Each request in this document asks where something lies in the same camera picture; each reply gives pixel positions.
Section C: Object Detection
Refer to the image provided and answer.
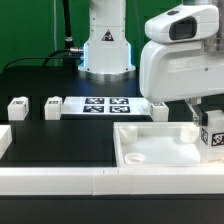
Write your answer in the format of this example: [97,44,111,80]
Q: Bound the white fence bar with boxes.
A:
[0,125,12,159]
[0,165,224,196]

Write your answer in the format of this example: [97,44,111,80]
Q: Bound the white left fence bar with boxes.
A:
[0,125,12,159]

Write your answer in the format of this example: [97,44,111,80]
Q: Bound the white square tabletop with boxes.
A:
[113,122,224,167]

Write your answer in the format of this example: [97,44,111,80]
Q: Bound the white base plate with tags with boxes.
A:
[62,97,150,115]

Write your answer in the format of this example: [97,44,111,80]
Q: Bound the black cable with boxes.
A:
[2,48,84,72]

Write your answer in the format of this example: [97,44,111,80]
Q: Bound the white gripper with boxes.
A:
[139,3,224,126]

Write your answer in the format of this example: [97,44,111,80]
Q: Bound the white front fence bar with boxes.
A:
[0,165,224,196]

